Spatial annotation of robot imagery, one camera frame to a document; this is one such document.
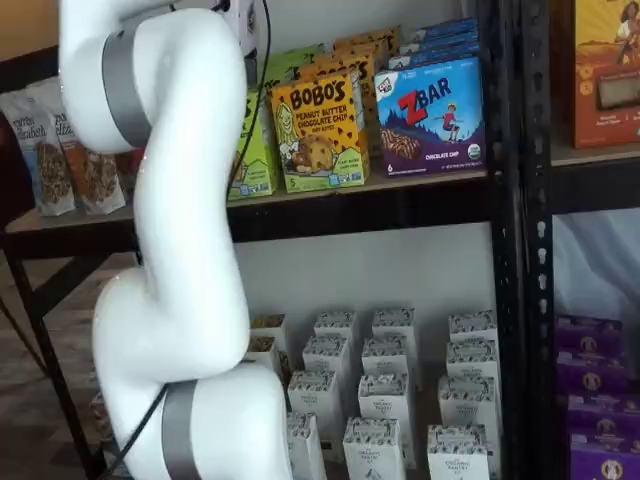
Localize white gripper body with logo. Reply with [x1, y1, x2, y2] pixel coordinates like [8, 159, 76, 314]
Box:
[212, 0, 263, 57]

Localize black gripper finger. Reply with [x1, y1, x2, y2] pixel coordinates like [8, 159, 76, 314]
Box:
[243, 48, 261, 92]

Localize yellow Bobo's peanut butter box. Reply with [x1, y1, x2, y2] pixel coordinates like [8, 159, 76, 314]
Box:
[319, 39, 395, 71]
[333, 27, 402, 51]
[270, 74, 372, 195]
[299, 52, 377, 156]

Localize blue ZBar chocolate chip box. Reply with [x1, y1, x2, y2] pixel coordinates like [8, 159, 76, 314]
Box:
[385, 42, 482, 71]
[398, 29, 481, 56]
[410, 17, 480, 44]
[373, 55, 487, 178]

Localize small white box granola picture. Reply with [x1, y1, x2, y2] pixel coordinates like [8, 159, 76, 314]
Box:
[242, 335, 282, 375]
[248, 312, 290, 354]

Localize white carton patterned top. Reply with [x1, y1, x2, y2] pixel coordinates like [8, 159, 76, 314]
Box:
[285, 412, 329, 480]
[357, 372, 419, 469]
[342, 416, 405, 480]
[287, 369, 346, 441]
[301, 334, 353, 386]
[426, 423, 491, 480]
[371, 307, 417, 351]
[313, 310, 360, 351]
[447, 309, 499, 346]
[444, 338, 501, 381]
[437, 374, 502, 431]
[360, 336, 419, 386]

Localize black metal shelf rack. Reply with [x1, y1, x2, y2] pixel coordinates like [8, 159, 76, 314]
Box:
[519, 0, 640, 480]
[0, 0, 525, 480]

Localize large orange snack box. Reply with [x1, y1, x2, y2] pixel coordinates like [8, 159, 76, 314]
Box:
[552, 0, 640, 150]

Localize purple snack box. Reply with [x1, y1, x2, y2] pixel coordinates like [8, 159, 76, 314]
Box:
[566, 393, 640, 442]
[555, 314, 626, 357]
[569, 433, 640, 480]
[555, 349, 630, 397]

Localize granola bag red label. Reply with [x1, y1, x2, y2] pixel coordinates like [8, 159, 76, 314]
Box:
[114, 149, 145, 178]

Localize granola bag orange label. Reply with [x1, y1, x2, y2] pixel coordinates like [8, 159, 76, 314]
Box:
[25, 76, 127, 215]

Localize granola bag blue label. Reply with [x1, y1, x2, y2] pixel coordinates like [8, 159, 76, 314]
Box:
[0, 91, 77, 217]

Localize dark maroon object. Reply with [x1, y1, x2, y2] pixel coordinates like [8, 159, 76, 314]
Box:
[0, 112, 37, 229]

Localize white draped sheet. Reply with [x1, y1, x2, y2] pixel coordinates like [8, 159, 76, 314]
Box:
[552, 213, 640, 321]

